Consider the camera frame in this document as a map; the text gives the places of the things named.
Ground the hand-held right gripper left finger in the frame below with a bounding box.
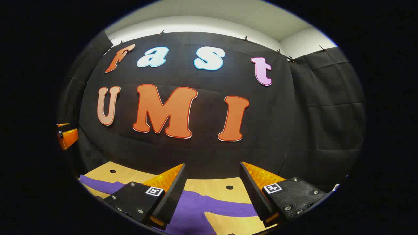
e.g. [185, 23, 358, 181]
[104, 163, 187, 230]

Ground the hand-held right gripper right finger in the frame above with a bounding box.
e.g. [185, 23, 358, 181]
[239, 162, 328, 228]

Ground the purple knit cardigan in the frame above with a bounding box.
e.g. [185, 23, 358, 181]
[79, 175, 262, 235]

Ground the black backdrop cloth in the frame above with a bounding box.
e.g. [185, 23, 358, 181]
[57, 31, 365, 193]

